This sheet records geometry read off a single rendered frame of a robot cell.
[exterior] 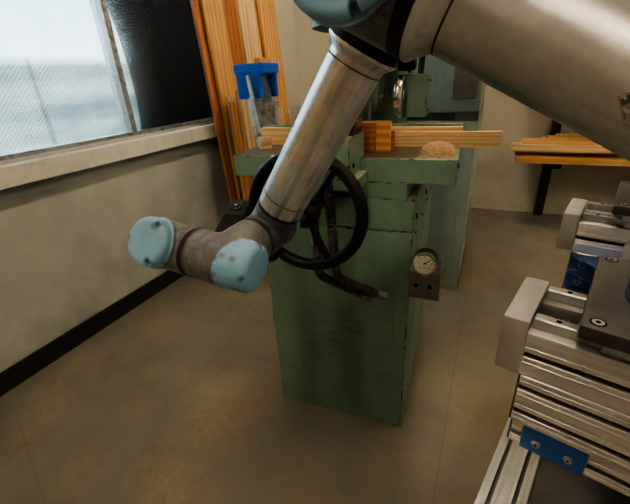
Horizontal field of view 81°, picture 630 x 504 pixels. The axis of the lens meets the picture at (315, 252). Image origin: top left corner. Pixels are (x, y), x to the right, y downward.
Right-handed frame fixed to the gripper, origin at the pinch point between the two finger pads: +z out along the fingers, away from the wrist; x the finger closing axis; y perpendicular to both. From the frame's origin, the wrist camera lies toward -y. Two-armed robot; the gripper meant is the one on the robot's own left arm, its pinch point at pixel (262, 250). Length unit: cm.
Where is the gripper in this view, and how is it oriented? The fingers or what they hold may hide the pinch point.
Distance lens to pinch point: 86.5
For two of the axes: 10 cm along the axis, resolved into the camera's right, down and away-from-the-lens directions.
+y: -1.3, 9.9, -0.5
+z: 3.4, 0.9, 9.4
